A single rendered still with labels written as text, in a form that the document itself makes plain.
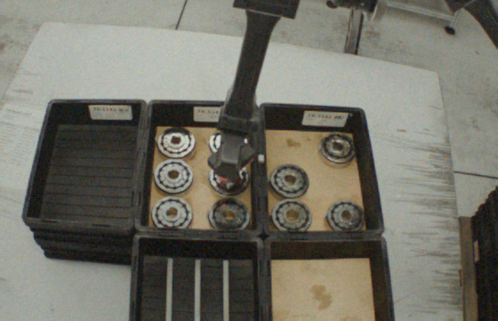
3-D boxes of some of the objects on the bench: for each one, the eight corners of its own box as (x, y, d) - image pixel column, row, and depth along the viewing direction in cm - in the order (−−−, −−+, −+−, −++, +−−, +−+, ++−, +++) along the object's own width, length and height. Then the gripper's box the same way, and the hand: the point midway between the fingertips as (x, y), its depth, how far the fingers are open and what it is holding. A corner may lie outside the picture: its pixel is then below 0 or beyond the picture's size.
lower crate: (62, 146, 160) (55, 122, 150) (152, 148, 162) (149, 124, 152) (43, 260, 137) (32, 241, 127) (143, 268, 139) (138, 250, 129)
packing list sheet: (1, 103, 168) (1, 102, 167) (55, 109, 168) (55, 108, 167) (-32, 180, 149) (-33, 179, 148) (24, 191, 149) (24, 190, 148)
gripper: (237, 121, 129) (234, 156, 142) (205, 145, 125) (205, 179, 138) (258, 139, 127) (253, 172, 140) (226, 164, 123) (224, 196, 136)
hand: (229, 174), depth 138 cm, fingers open, 5 cm apart
